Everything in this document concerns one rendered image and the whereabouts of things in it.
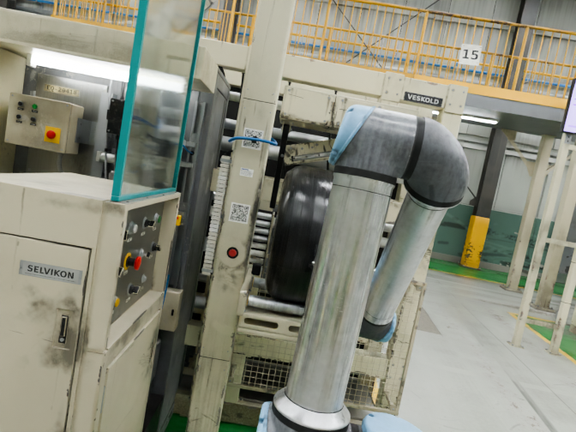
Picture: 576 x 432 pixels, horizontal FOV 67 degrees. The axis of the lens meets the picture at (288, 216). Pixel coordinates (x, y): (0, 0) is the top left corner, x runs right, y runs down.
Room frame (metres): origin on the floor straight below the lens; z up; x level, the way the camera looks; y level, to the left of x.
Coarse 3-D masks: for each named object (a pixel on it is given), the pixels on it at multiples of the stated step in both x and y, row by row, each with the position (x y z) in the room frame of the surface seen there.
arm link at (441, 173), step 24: (432, 120) 0.79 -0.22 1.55; (432, 144) 0.76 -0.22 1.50; (456, 144) 0.78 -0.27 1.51; (432, 168) 0.77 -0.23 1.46; (456, 168) 0.78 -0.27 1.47; (408, 192) 0.84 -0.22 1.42; (432, 192) 0.80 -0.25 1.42; (456, 192) 0.80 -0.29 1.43; (408, 216) 0.88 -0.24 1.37; (432, 216) 0.85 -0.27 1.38; (408, 240) 0.90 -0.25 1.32; (384, 264) 0.98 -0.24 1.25; (408, 264) 0.94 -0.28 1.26; (384, 288) 1.01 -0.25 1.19; (384, 312) 1.06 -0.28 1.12; (360, 336) 1.15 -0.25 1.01; (384, 336) 1.13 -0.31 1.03
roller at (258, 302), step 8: (256, 296) 1.65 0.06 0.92; (248, 304) 1.63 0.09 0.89; (256, 304) 1.62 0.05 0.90; (264, 304) 1.63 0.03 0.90; (272, 304) 1.63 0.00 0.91; (280, 304) 1.63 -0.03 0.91; (288, 304) 1.63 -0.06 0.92; (296, 304) 1.64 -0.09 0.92; (304, 304) 1.65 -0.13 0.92; (288, 312) 1.63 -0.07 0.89; (296, 312) 1.63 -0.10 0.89
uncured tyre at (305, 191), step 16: (288, 176) 1.69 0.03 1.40; (304, 176) 1.64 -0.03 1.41; (320, 176) 1.66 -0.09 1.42; (288, 192) 1.59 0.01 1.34; (304, 192) 1.58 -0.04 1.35; (320, 192) 1.59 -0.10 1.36; (288, 208) 1.55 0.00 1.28; (304, 208) 1.54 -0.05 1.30; (320, 208) 1.55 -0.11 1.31; (288, 224) 1.52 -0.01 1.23; (304, 224) 1.52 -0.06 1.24; (320, 224) 1.53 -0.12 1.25; (272, 240) 1.59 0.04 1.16; (288, 240) 1.51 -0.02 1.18; (304, 240) 1.51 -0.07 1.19; (272, 256) 1.55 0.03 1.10; (288, 256) 1.51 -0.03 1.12; (304, 256) 1.51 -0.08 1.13; (272, 272) 1.57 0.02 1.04; (288, 272) 1.53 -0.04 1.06; (304, 272) 1.53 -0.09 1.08; (272, 288) 1.61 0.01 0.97; (288, 288) 1.57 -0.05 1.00; (304, 288) 1.56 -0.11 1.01
